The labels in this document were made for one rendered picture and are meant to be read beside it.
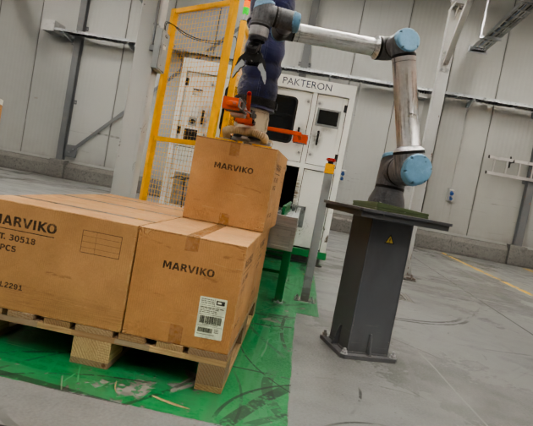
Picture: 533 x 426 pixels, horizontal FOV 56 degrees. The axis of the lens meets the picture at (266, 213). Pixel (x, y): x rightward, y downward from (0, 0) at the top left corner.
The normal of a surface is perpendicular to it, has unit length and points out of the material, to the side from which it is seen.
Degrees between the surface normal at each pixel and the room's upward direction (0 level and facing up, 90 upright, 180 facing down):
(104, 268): 90
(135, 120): 90
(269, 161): 90
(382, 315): 90
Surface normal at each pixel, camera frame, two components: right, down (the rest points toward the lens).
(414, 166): 0.22, 0.14
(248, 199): -0.11, 0.04
